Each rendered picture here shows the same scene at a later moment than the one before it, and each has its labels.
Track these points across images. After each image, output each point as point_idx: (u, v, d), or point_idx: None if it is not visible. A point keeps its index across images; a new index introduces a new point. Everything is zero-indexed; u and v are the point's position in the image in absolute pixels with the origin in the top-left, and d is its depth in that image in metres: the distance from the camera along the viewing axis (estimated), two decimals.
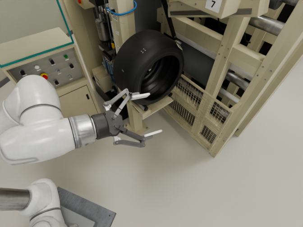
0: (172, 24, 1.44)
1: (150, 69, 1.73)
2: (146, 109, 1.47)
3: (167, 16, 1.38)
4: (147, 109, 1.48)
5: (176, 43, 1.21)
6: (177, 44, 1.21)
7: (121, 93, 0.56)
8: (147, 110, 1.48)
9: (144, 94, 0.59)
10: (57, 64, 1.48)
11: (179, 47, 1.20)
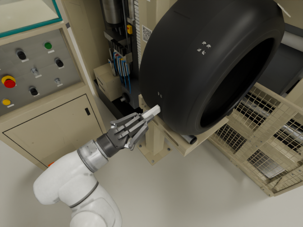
0: None
1: None
2: (194, 141, 0.81)
3: None
4: (194, 140, 0.80)
5: (278, 3, 0.49)
6: (280, 5, 0.50)
7: (143, 133, 0.57)
8: (195, 138, 0.80)
9: (155, 114, 0.61)
10: (32, 60, 0.82)
11: (287, 14, 0.49)
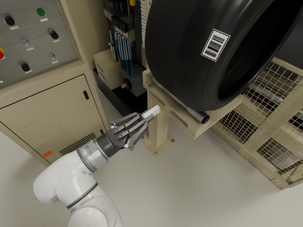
0: None
1: None
2: (206, 120, 0.71)
3: None
4: (208, 117, 0.70)
5: (202, 51, 0.40)
6: (205, 49, 0.39)
7: (143, 133, 0.57)
8: (209, 116, 0.71)
9: (155, 114, 0.61)
10: (23, 29, 0.73)
11: (218, 56, 0.39)
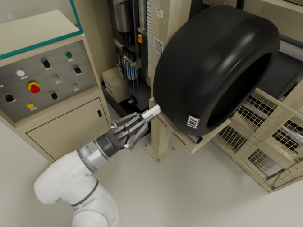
0: (244, 1, 0.88)
1: None
2: (200, 141, 0.90)
3: None
4: (199, 142, 0.89)
5: (186, 124, 0.66)
6: (188, 123, 0.66)
7: (143, 133, 0.57)
8: (199, 140, 0.88)
9: (155, 114, 0.61)
10: (55, 68, 0.92)
11: (196, 127, 0.65)
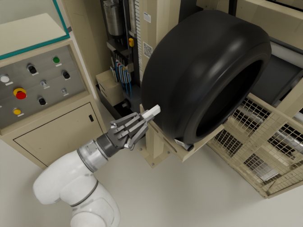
0: (236, 5, 0.85)
1: None
2: (191, 148, 0.87)
3: None
4: (190, 150, 0.88)
5: (176, 143, 0.73)
6: (176, 142, 0.72)
7: (143, 133, 0.57)
8: (188, 151, 0.88)
9: (155, 114, 0.61)
10: (42, 73, 0.89)
11: (184, 146, 0.71)
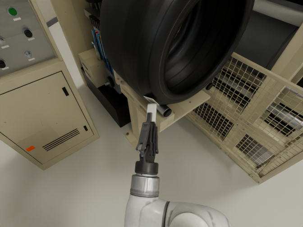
0: None
1: None
2: (168, 113, 0.75)
3: None
4: (167, 113, 0.74)
5: (149, 102, 0.64)
6: (149, 101, 0.64)
7: (148, 130, 0.54)
8: (167, 111, 0.74)
9: (155, 109, 0.59)
10: None
11: (158, 104, 0.62)
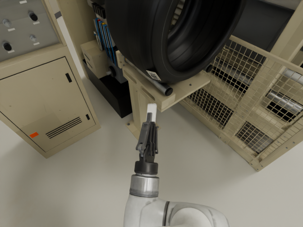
0: None
1: None
2: (169, 92, 0.78)
3: None
4: (168, 91, 0.77)
5: (151, 77, 0.67)
6: (151, 76, 0.66)
7: (148, 130, 0.54)
8: (168, 89, 0.77)
9: (155, 109, 0.59)
10: (3, 9, 0.80)
11: (159, 79, 0.65)
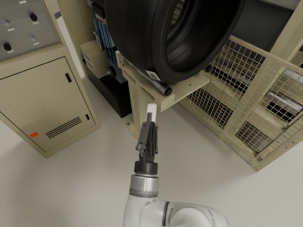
0: None
1: None
2: (169, 92, 0.78)
3: None
4: (167, 91, 0.77)
5: (151, 77, 0.67)
6: (151, 76, 0.66)
7: (148, 130, 0.54)
8: (168, 89, 0.77)
9: (155, 109, 0.59)
10: (2, 9, 0.80)
11: (158, 79, 0.65)
